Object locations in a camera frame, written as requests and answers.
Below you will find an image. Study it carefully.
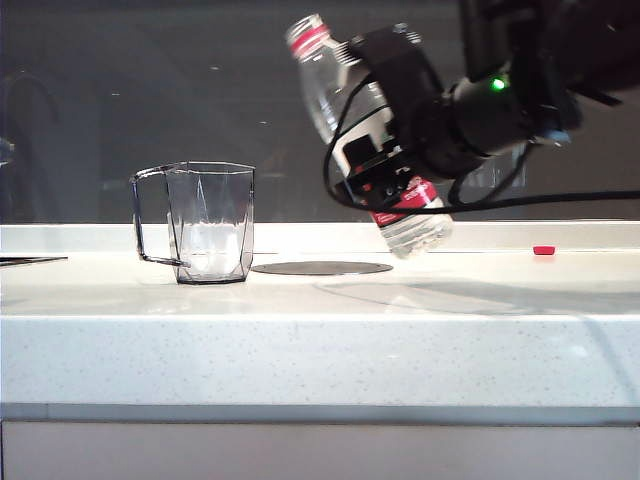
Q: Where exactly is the clear faceted plastic mug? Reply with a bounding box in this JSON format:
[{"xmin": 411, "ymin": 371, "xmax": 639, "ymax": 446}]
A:
[{"xmin": 129, "ymin": 160, "xmax": 256, "ymax": 287}]

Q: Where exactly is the black cable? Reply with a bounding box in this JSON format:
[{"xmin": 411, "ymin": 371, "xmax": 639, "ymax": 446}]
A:
[{"xmin": 322, "ymin": 74, "xmax": 640, "ymax": 212}]

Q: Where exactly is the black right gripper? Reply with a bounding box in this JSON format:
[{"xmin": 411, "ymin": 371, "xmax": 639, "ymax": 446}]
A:
[{"xmin": 333, "ymin": 24, "xmax": 454, "ymax": 209}]

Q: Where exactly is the white cabinet front panel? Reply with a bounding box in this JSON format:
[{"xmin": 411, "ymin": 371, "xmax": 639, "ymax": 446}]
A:
[{"xmin": 0, "ymin": 422, "xmax": 640, "ymax": 480}]

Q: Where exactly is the clear red-label mineral water bottle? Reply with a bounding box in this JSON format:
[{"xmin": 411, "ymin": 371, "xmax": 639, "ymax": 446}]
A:
[{"xmin": 284, "ymin": 13, "xmax": 455, "ymax": 261}]

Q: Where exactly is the dark flat cooktop panel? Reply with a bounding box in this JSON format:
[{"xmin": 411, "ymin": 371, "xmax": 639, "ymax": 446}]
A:
[{"xmin": 0, "ymin": 256, "xmax": 69, "ymax": 269}]

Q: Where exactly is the dark round flat disc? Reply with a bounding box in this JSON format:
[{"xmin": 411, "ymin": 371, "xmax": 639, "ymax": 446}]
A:
[{"xmin": 250, "ymin": 260, "xmax": 395, "ymax": 277}]

